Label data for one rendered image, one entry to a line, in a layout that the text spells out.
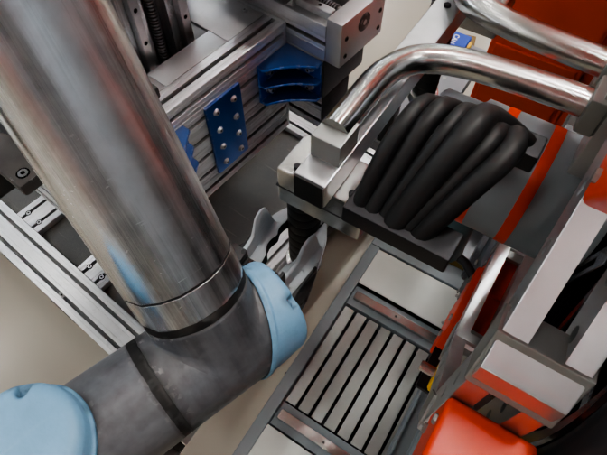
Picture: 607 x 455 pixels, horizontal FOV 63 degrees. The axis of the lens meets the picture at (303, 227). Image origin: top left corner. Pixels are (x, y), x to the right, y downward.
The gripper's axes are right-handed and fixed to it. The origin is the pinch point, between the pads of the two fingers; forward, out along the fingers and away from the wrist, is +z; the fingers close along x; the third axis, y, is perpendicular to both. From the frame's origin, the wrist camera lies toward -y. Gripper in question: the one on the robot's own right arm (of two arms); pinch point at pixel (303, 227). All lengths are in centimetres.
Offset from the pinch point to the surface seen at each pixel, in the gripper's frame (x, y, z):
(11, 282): 88, -83, -17
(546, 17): -11, -2, 54
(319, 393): -3, -77, 3
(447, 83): 5, -38, 74
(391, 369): -15, -77, 17
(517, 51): -9, -9, 54
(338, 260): 13, -83, 40
